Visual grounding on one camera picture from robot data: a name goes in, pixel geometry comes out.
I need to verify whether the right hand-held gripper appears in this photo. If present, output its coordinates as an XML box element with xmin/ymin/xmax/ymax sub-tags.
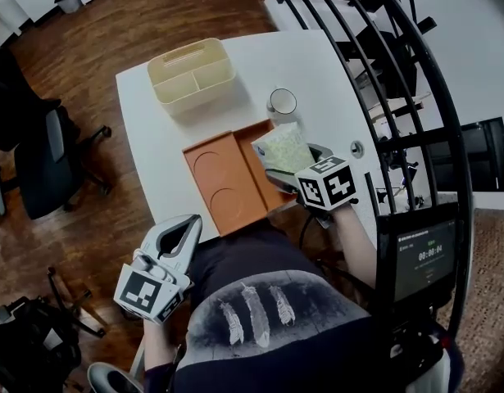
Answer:
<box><xmin>264</xmin><ymin>142</ymin><xmax>358</xmax><ymax>229</ymax></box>

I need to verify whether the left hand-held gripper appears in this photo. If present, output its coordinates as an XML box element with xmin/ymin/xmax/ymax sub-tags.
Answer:
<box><xmin>113</xmin><ymin>214</ymin><xmax>204</xmax><ymax>325</ymax></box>

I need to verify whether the patterned tissue pack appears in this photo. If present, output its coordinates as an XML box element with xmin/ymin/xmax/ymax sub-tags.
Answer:
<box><xmin>250</xmin><ymin>121</ymin><xmax>317</xmax><ymax>176</ymax></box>

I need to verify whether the beige divided container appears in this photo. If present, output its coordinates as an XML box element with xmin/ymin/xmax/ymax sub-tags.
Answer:
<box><xmin>147</xmin><ymin>37</ymin><xmax>237</xmax><ymax>118</ymax></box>

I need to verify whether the person's left forearm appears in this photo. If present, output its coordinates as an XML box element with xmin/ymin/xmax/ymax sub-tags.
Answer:
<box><xmin>142</xmin><ymin>316</ymin><xmax>188</xmax><ymax>378</ymax></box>

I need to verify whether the person's right forearm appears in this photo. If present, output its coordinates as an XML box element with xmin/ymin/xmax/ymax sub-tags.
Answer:
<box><xmin>329</xmin><ymin>201</ymin><xmax>379</xmax><ymax>291</ymax></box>

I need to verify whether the clear glass cup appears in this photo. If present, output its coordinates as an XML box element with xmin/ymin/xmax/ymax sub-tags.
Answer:
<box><xmin>266</xmin><ymin>87</ymin><xmax>305</xmax><ymax>133</ymax></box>

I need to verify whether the orange plastic tray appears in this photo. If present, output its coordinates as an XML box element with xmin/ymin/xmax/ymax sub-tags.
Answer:
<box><xmin>181</xmin><ymin>119</ymin><xmax>296</xmax><ymax>237</ymax></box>

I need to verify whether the person's dark printed shirt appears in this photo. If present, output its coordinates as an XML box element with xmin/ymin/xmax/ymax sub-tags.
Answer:
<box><xmin>143</xmin><ymin>218</ymin><xmax>465</xmax><ymax>393</ymax></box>

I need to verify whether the black tablet screen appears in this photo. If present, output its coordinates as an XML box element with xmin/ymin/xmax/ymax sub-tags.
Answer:
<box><xmin>375</xmin><ymin>202</ymin><xmax>460</xmax><ymax>305</ymax></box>

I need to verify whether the black office chair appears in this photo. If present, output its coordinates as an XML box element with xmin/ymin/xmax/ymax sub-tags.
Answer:
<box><xmin>0</xmin><ymin>47</ymin><xmax>113</xmax><ymax>221</ymax></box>

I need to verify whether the black chair with bag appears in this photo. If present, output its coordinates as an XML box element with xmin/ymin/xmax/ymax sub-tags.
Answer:
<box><xmin>0</xmin><ymin>265</ymin><xmax>110</xmax><ymax>393</ymax></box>

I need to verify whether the black cable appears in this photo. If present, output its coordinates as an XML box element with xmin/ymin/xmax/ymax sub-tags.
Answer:
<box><xmin>297</xmin><ymin>210</ymin><xmax>333</xmax><ymax>264</ymax></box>

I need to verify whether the black metal frame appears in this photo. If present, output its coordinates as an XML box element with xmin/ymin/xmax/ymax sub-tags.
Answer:
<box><xmin>275</xmin><ymin>0</ymin><xmax>477</xmax><ymax>346</ymax></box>

